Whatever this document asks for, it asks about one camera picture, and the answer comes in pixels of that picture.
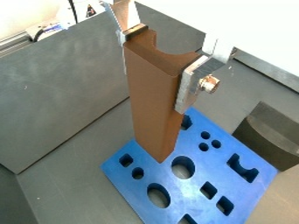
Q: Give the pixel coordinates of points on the dark grey curved holder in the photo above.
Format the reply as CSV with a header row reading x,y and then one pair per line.
x,y
270,134

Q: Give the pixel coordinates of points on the white robot base with label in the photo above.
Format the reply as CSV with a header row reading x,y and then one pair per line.
x,y
73,12

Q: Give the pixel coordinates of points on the brown arch block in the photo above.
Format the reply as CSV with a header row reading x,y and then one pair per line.
x,y
154,74

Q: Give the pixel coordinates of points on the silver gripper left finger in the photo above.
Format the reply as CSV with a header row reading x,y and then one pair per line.
x,y
126,17

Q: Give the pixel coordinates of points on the blue shape sorter board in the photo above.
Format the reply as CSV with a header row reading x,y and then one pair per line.
x,y
209,183

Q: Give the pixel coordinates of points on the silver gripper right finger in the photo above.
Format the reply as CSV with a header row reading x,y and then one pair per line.
x,y
197,76

